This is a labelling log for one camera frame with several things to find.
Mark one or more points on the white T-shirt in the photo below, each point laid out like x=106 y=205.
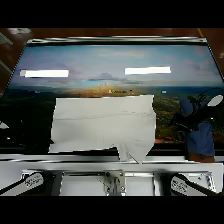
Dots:
x=100 y=123

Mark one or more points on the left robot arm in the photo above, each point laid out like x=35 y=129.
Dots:
x=28 y=182

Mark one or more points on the blue garment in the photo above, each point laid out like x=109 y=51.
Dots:
x=200 y=141

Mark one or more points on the brown garment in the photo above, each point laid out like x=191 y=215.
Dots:
x=201 y=158

